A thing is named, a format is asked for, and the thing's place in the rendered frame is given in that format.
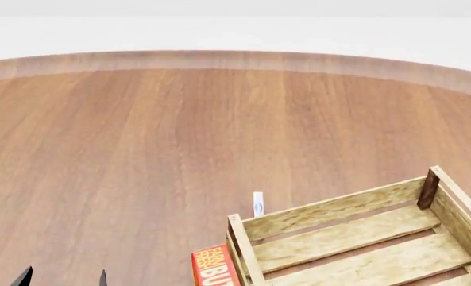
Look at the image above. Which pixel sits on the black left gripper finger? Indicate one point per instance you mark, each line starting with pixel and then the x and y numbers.
pixel 24 278
pixel 103 279

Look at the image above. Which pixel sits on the wooden slatted crate tray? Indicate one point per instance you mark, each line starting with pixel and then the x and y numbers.
pixel 350 238

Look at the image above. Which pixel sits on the red butter box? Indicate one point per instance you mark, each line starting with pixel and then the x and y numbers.
pixel 213 266

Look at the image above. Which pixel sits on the small white carton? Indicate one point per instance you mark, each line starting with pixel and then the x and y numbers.
pixel 258 204

